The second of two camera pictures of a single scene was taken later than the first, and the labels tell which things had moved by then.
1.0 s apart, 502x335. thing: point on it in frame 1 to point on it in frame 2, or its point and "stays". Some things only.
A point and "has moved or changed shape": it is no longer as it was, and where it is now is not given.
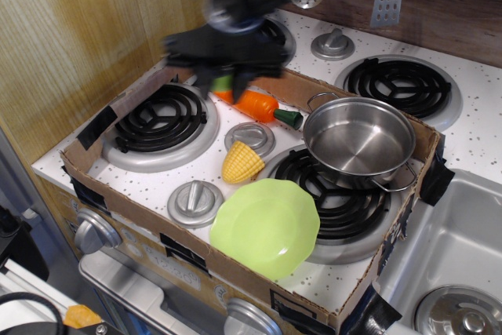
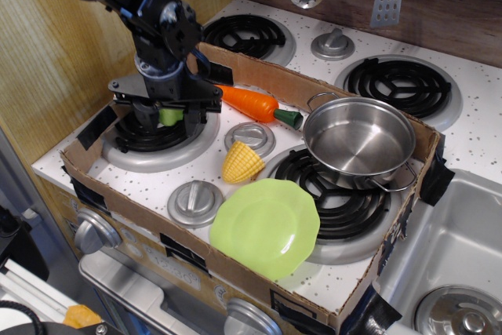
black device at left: (19, 245) stays
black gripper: (266, 50) to (163, 81)
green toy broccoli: (222, 83) has moved or changed shape
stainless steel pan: (354, 142) stays
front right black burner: (344, 213) stays
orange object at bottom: (79, 316) stays
